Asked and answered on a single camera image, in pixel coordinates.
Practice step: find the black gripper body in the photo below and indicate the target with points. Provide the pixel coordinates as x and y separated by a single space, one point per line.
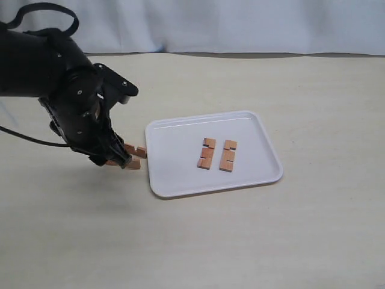
78 112

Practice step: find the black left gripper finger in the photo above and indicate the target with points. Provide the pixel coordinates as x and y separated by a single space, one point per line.
108 134

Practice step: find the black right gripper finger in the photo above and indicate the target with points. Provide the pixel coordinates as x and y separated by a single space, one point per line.
114 151

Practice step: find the notched wooden piece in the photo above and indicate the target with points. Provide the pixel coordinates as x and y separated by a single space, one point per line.
135 164
228 156
207 153
136 150

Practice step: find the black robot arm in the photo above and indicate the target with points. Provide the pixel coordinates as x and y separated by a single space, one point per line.
34 64

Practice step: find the white plastic tray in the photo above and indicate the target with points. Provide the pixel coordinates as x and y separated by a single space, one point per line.
174 147

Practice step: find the white backdrop cloth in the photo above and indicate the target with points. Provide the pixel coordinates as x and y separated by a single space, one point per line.
297 27

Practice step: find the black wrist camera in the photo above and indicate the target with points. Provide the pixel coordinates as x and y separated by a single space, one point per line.
114 88

